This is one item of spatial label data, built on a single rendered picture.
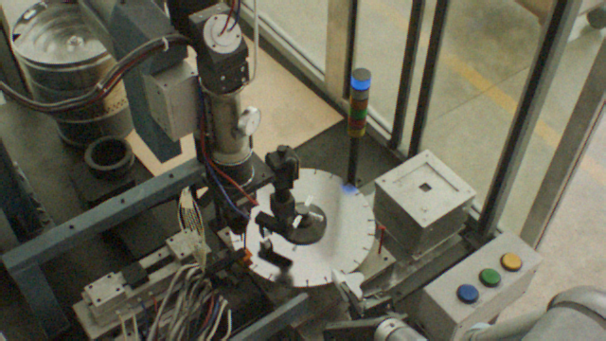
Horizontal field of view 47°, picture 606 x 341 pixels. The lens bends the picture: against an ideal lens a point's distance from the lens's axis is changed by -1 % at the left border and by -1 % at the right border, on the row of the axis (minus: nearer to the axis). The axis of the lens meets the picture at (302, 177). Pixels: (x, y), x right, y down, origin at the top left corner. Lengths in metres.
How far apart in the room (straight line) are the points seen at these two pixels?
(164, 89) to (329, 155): 0.94
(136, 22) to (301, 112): 1.00
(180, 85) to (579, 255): 2.06
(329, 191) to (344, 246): 0.16
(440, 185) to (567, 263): 1.18
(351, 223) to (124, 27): 0.69
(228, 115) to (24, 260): 0.58
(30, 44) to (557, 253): 2.01
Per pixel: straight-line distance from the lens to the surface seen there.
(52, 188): 2.02
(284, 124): 2.07
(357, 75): 1.62
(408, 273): 1.76
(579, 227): 2.98
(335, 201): 1.63
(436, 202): 1.73
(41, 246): 1.52
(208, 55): 1.06
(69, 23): 2.03
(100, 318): 1.64
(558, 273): 2.82
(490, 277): 1.62
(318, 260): 1.53
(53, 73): 1.84
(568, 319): 1.03
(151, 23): 1.18
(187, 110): 1.19
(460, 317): 1.56
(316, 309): 1.58
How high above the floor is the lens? 2.23
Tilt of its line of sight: 50 degrees down
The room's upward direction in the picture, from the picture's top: 1 degrees clockwise
